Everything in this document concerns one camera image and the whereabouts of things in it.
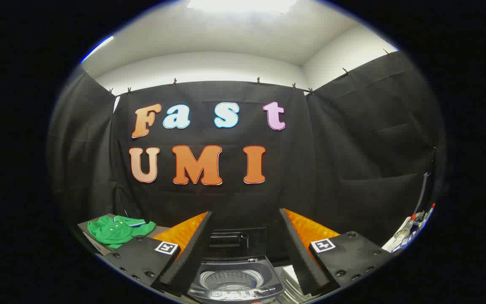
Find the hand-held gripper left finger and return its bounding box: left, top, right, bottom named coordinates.
left=102, top=211, right=213, bottom=297

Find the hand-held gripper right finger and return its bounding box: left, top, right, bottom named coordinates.
left=280, top=208, right=395, bottom=296

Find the dark transparent washing machine lid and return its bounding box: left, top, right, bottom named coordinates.
left=203, top=228, right=267, bottom=262

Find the grey washing machine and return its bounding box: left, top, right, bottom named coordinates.
left=187, top=228, right=286, bottom=304

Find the green polo shirt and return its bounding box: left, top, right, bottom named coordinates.
left=87, top=215, right=157, bottom=250

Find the grey box cabinet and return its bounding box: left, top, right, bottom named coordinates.
left=77, top=219, right=172, bottom=256

